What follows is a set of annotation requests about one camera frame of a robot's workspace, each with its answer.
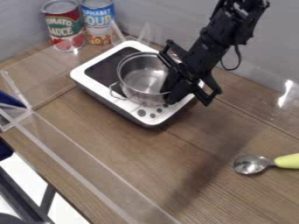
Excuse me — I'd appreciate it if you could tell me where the black metal table frame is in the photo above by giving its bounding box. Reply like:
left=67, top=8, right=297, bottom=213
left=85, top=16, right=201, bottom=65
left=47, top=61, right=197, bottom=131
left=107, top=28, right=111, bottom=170
left=0, top=167, right=57, bottom=224

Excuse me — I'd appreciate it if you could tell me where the blue cloth object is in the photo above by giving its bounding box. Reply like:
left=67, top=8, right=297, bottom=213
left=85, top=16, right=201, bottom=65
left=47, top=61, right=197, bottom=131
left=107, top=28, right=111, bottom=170
left=0, top=90, right=29, bottom=162

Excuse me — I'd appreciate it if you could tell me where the alphabet soup can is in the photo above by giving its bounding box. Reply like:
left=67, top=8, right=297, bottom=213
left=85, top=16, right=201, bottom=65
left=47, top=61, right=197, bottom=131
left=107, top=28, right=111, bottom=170
left=81, top=0, right=117, bottom=46

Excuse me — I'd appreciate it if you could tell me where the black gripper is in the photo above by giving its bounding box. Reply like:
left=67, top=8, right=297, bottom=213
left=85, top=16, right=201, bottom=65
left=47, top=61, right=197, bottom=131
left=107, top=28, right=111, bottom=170
left=158, top=38, right=222, bottom=106

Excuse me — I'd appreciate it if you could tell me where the spoon with yellow handle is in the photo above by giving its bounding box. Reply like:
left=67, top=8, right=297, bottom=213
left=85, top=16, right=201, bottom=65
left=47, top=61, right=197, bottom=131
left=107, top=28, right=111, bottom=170
left=234, top=153, right=299, bottom=175

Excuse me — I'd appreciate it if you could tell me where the silver metal pot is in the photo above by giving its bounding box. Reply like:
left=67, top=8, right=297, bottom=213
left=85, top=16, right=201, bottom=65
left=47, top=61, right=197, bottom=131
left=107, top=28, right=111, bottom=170
left=109, top=52, right=169, bottom=107

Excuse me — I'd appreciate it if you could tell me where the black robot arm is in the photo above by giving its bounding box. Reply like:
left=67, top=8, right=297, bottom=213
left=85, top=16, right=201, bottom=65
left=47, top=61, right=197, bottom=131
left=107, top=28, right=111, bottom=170
left=158, top=0, right=270, bottom=106

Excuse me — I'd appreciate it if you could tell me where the white and black stove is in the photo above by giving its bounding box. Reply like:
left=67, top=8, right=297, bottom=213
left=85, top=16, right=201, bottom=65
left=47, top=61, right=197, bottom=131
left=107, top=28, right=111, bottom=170
left=70, top=40, right=195, bottom=128

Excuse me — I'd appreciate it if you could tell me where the clear acrylic barrier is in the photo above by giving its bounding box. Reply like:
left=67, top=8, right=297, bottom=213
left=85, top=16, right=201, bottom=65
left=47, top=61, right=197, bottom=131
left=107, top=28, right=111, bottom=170
left=0, top=70, right=182, bottom=224

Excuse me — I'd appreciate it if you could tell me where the tomato sauce can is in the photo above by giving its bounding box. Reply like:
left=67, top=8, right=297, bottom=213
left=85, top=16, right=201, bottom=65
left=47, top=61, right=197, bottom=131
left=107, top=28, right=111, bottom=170
left=42, top=0, right=86, bottom=52

